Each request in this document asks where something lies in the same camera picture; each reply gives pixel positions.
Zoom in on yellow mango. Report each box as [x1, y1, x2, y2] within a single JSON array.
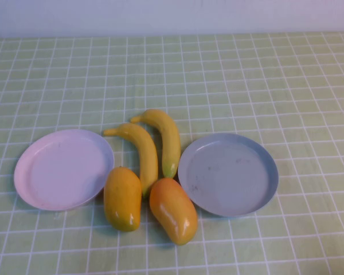
[[103, 166, 143, 233]]

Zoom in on blue-grey round plate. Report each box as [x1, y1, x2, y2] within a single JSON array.
[[177, 132, 279, 218]]

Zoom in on yellow banana green tip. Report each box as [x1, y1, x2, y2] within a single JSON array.
[[130, 109, 181, 179]]

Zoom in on pink round plate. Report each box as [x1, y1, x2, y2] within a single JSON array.
[[13, 128, 115, 212]]

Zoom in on long yellow banana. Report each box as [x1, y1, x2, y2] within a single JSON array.
[[103, 122, 159, 198]]

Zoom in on orange-blushed mango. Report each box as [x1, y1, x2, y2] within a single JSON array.
[[149, 177, 199, 246]]

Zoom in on green checked tablecloth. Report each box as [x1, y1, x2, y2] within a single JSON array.
[[0, 31, 344, 275]]

